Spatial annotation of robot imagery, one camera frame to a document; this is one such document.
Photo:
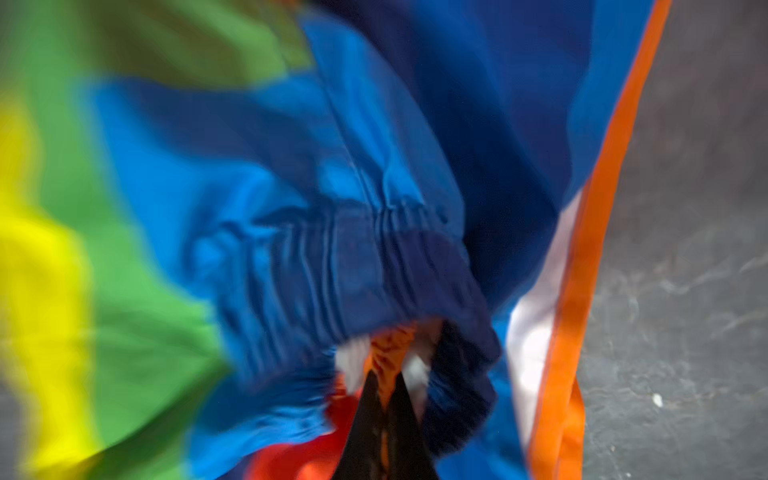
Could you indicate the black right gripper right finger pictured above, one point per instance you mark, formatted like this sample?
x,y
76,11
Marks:
x,y
407,455

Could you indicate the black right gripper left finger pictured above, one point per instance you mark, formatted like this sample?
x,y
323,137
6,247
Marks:
x,y
361,457

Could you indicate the multicolour striped shorts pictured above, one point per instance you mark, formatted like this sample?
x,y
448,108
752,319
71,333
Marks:
x,y
218,216

